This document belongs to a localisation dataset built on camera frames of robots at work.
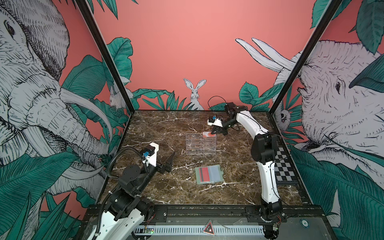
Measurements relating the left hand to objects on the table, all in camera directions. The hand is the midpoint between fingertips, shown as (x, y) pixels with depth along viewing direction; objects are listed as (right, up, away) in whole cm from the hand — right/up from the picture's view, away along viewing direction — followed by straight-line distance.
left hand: (165, 146), depth 64 cm
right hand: (+24, +7, +30) cm, 39 cm away
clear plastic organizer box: (+14, -4, +36) cm, 38 cm away
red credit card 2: (+18, -20, +23) cm, 36 cm away
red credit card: (+21, +4, +29) cm, 36 cm away
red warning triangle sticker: (+20, -40, +6) cm, 45 cm away
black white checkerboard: (+65, -19, +21) cm, 71 cm away
